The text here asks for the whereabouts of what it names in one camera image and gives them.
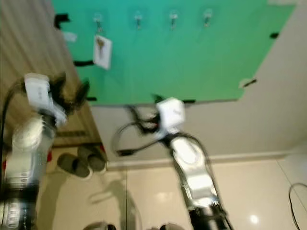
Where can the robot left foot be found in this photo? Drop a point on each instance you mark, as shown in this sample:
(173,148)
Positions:
(100,226)

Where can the green wall board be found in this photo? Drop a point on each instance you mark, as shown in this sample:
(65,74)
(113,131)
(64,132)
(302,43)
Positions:
(177,62)

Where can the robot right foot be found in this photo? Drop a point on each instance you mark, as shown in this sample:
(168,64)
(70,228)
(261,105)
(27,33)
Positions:
(169,226)

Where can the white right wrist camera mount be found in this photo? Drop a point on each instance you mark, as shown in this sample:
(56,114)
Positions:
(171,114)

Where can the grey slipper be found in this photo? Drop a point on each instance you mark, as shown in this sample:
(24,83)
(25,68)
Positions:
(95,158)
(72,165)

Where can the white tape piece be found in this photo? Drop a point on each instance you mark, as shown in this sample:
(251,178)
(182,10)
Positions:
(69,36)

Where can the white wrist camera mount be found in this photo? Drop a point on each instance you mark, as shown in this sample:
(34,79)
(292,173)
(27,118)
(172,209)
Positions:
(171,114)
(39,93)

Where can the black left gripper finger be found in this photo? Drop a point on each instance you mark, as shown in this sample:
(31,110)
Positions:
(82,91)
(60,83)

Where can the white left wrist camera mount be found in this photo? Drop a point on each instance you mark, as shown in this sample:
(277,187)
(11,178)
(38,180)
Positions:
(39,93)

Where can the black tape strip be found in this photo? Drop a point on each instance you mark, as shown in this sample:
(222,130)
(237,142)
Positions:
(274,35)
(84,62)
(61,20)
(250,82)

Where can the key with white tag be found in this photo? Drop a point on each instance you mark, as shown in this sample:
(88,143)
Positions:
(102,53)

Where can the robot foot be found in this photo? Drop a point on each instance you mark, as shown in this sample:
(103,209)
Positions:
(169,226)
(100,226)

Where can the clear adhesive metal hook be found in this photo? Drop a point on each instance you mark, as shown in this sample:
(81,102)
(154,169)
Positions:
(138,20)
(207,17)
(173,19)
(98,21)

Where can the light wooden door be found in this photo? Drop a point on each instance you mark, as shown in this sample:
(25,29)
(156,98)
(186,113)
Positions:
(29,38)

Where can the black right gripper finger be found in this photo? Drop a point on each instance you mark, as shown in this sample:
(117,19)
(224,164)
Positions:
(157,98)
(133,111)

